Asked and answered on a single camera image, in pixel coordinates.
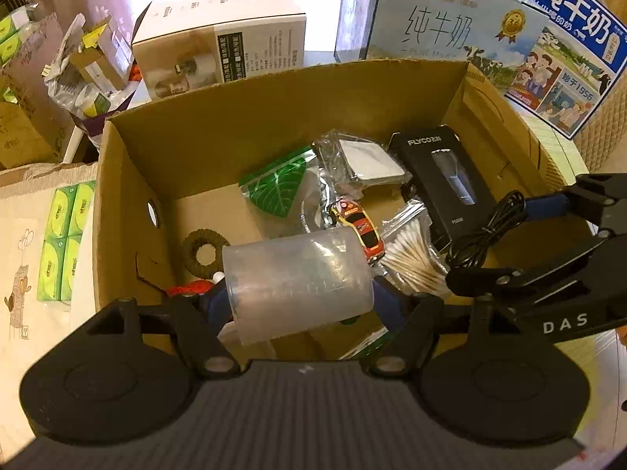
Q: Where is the bag of cotton swabs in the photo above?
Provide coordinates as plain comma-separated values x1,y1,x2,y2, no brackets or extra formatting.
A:
376,202,452,300

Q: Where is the black shaver box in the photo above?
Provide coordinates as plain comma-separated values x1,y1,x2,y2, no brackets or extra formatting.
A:
388,126,499,249

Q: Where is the silver green tea bag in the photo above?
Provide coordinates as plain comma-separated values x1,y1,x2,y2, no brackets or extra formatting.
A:
239,146,335,228

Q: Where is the black cable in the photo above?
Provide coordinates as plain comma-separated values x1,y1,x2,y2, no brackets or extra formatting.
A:
445,190,528,271

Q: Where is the translucent plastic cup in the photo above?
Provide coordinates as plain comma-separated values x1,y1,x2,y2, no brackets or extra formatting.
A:
222,226,376,347

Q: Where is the purple basket of clutter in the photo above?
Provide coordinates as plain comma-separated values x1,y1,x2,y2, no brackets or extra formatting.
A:
41,12,144,136

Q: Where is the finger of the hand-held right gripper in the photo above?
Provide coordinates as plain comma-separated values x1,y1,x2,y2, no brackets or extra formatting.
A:
445,236,624,305
524,171,627,236

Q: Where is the chair with quilted cover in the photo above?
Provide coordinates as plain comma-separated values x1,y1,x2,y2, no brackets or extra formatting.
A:
572,77,627,178

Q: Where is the light blue milk carton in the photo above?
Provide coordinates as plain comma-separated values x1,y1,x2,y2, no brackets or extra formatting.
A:
334,0,550,90

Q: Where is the green tissue multipack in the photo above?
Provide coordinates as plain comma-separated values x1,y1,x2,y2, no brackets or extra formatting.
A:
36,180,97,304

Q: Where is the red cat plush toy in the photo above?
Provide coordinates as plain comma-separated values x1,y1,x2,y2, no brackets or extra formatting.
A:
165,228,232,300

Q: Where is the cardboard box with white handle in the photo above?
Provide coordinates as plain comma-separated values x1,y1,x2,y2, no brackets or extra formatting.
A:
0,12,75,170

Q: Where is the brown cardboard box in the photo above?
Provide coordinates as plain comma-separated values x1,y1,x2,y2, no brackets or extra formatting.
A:
92,59,594,369

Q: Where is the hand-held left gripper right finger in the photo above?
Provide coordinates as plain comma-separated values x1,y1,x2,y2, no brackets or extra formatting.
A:
367,277,540,378

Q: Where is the clear plastic square box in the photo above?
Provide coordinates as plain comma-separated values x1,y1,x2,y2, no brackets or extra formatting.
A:
312,129,413,197

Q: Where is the stack of green tissue packs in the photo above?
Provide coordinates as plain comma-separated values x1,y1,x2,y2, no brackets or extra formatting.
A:
0,4,41,65

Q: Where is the white cartoon print cloth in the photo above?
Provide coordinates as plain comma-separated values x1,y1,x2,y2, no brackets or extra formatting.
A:
0,163,105,389

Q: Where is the white printed carton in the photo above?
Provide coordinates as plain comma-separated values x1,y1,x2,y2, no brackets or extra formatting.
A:
131,0,308,105

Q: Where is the red toy car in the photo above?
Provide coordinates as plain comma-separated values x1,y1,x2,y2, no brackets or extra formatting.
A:
330,200,389,261

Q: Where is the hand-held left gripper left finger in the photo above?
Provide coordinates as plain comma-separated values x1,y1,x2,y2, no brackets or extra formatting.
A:
81,278,242,379

